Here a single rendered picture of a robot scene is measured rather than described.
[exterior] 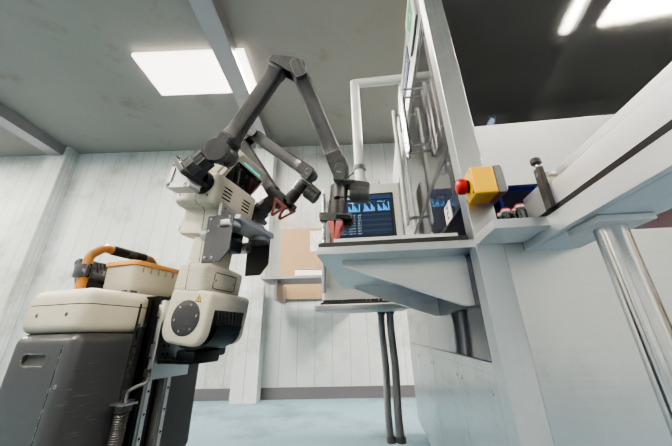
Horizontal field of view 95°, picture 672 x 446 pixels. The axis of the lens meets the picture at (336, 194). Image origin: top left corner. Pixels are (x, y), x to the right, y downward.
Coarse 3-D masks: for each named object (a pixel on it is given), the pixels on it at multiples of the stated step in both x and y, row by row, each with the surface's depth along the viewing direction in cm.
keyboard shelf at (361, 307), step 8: (336, 304) 149; (344, 304) 148; (352, 304) 148; (360, 304) 147; (368, 304) 147; (376, 304) 146; (384, 304) 146; (392, 304) 145; (320, 312) 157; (328, 312) 158; (336, 312) 160; (344, 312) 161; (352, 312) 162; (360, 312) 163; (368, 312) 169
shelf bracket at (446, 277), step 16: (448, 256) 85; (464, 256) 84; (368, 272) 86; (384, 272) 85; (400, 272) 85; (416, 272) 84; (432, 272) 84; (448, 272) 83; (464, 272) 83; (416, 288) 82; (432, 288) 82; (448, 288) 82; (464, 288) 81; (464, 304) 80
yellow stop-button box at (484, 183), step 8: (472, 168) 74; (480, 168) 74; (488, 168) 74; (496, 168) 73; (472, 176) 73; (480, 176) 73; (488, 176) 73; (496, 176) 73; (472, 184) 73; (480, 184) 72; (488, 184) 72; (496, 184) 72; (504, 184) 72; (472, 192) 73; (480, 192) 72; (488, 192) 71; (496, 192) 71; (504, 192) 71; (472, 200) 75; (480, 200) 75; (488, 200) 75; (496, 200) 75
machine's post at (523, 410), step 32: (448, 32) 106; (448, 64) 100; (448, 96) 95; (448, 128) 93; (480, 160) 85; (480, 224) 77; (480, 256) 74; (480, 288) 74; (512, 288) 71; (512, 320) 68; (512, 352) 65; (512, 384) 63; (512, 416) 61; (544, 416) 60
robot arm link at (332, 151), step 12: (300, 60) 101; (300, 72) 101; (300, 84) 103; (312, 84) 103; (300, 96) 106; (312, 96) 102; (312, 108) 102; (312, 120) 101; (324, 120) 101; (324, 132) 100; (324, 144) 100; (336, 144) 99; (336, 156) 98; (348, 168) 97
